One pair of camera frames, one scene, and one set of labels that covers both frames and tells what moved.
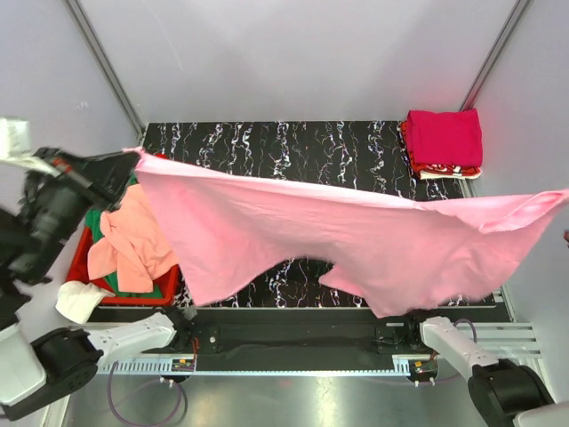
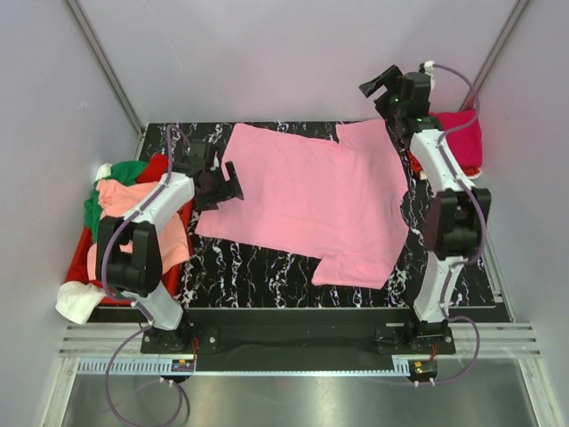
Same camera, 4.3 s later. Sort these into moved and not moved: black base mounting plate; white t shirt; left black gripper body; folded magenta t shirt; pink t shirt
Moved: pink t shirt; left black gripper body
Not moved: folded magenta t shirt; white t shirt; black base mounting plate
